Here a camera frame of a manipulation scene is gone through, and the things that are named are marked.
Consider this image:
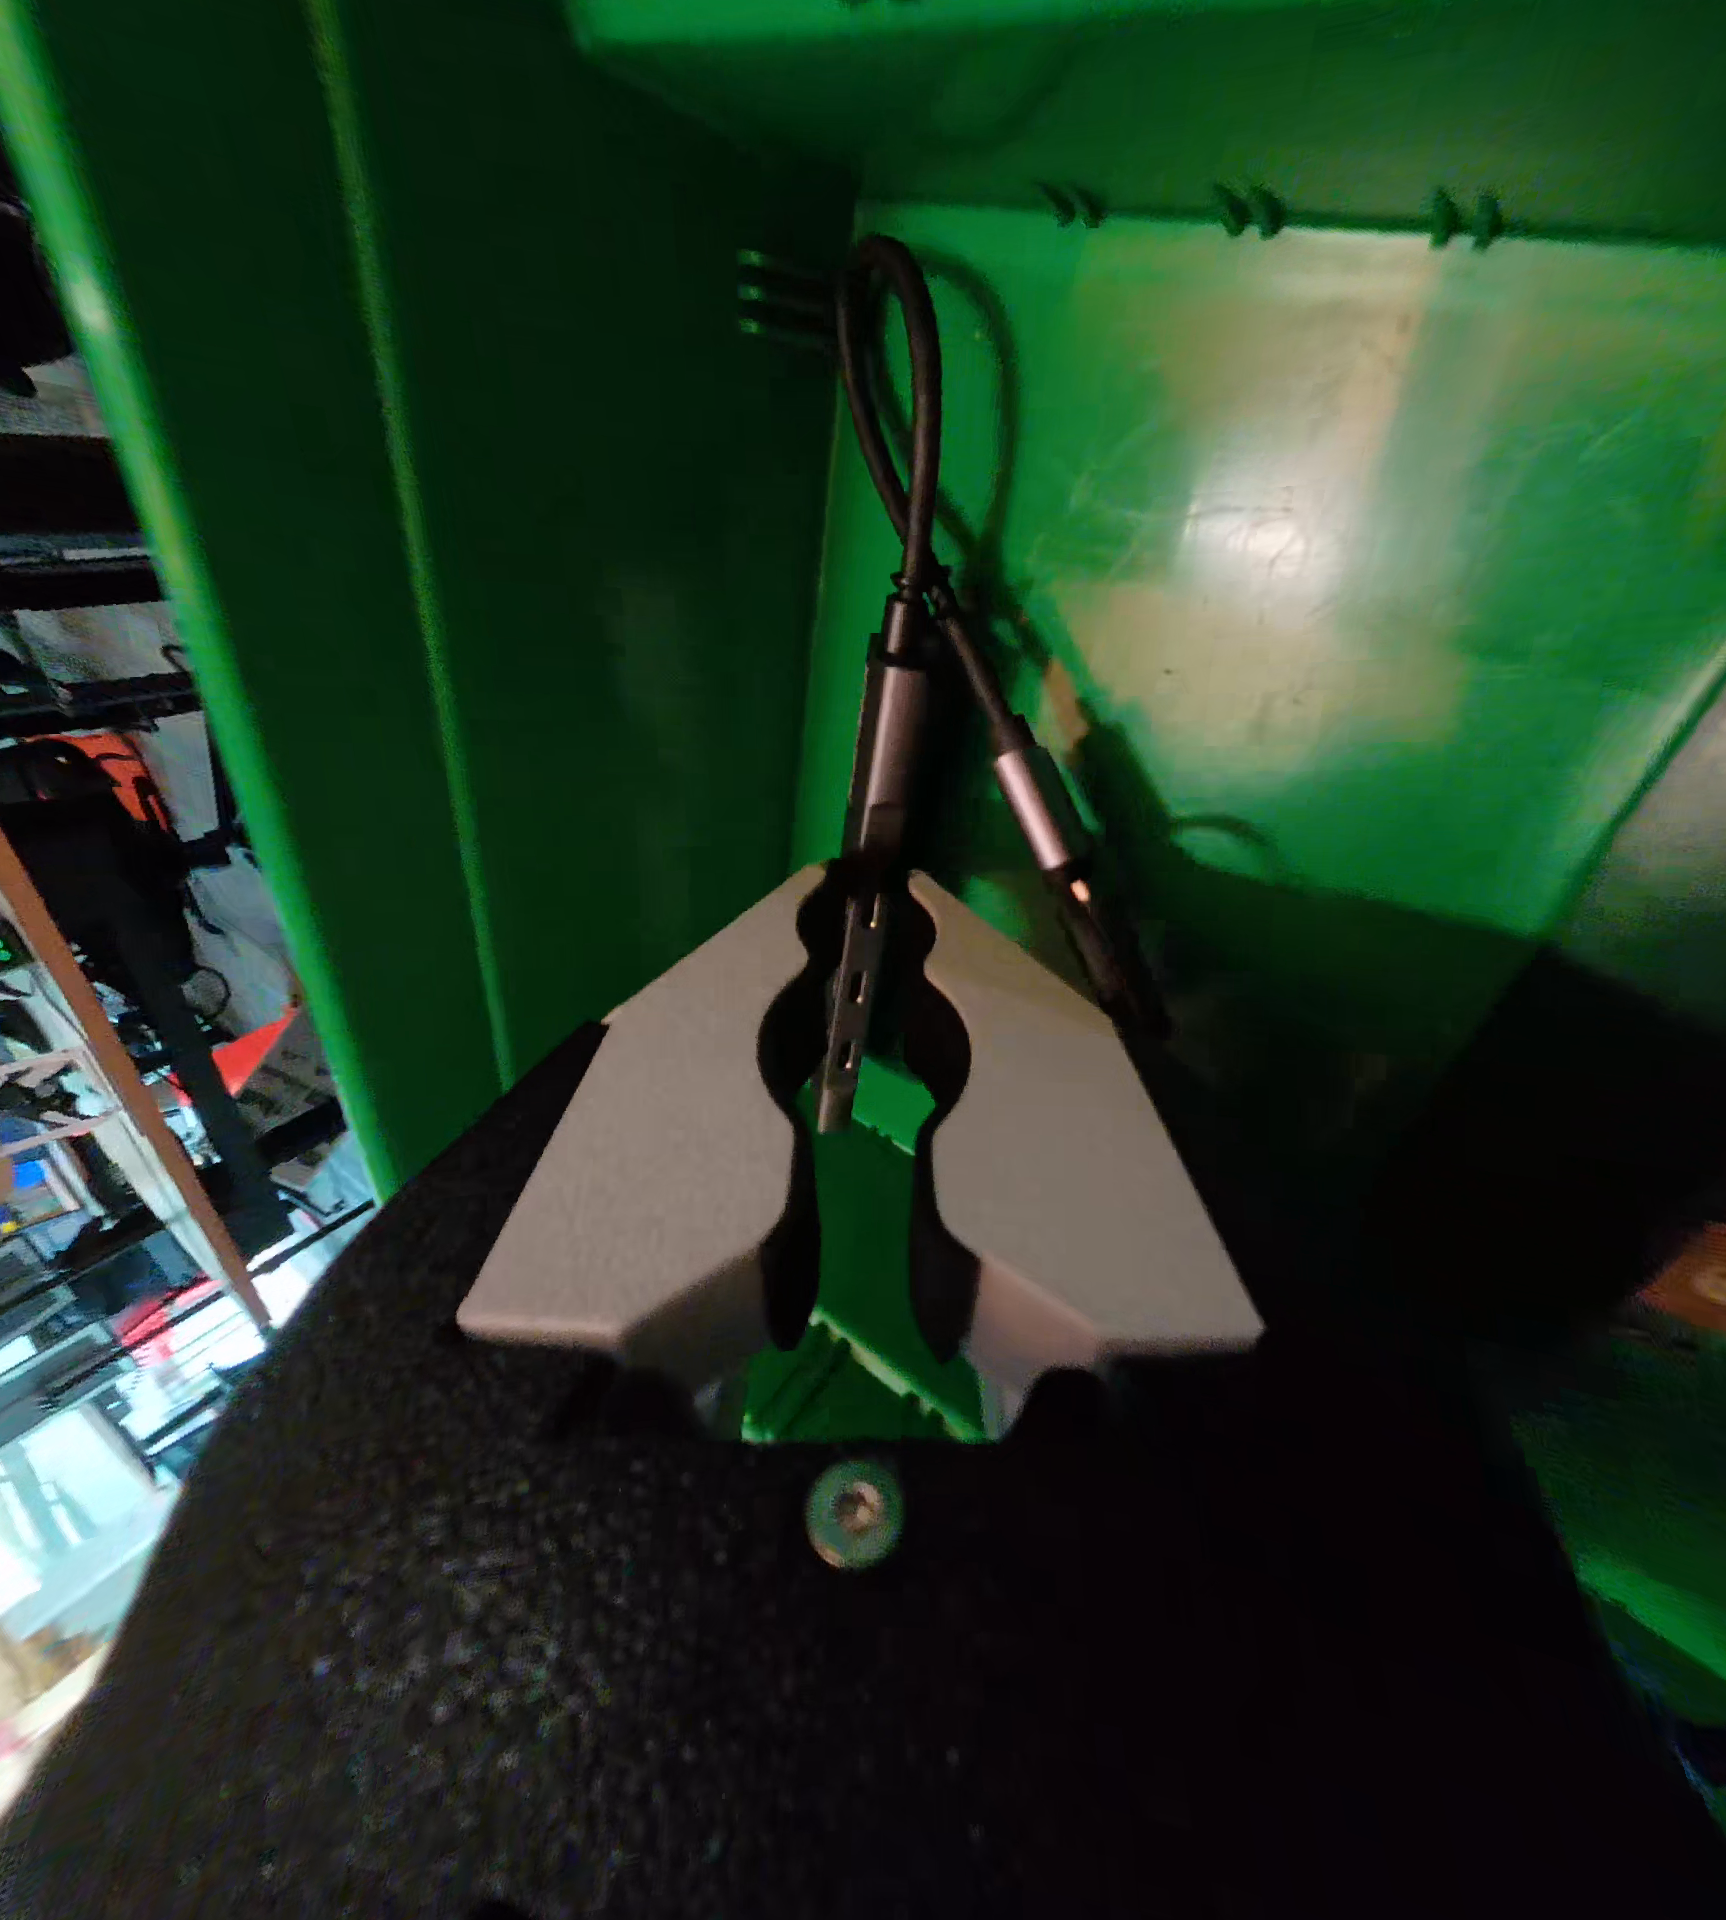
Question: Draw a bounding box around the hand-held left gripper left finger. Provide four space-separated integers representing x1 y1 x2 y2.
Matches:
458 861 844 1365

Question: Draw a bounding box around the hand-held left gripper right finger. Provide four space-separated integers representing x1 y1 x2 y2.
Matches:
902 868 1264 1431

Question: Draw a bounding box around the black hub cable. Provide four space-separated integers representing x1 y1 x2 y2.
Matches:
837 228 1172 1037

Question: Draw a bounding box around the green plastic bin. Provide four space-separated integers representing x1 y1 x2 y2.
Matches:
0 0 1726 1920

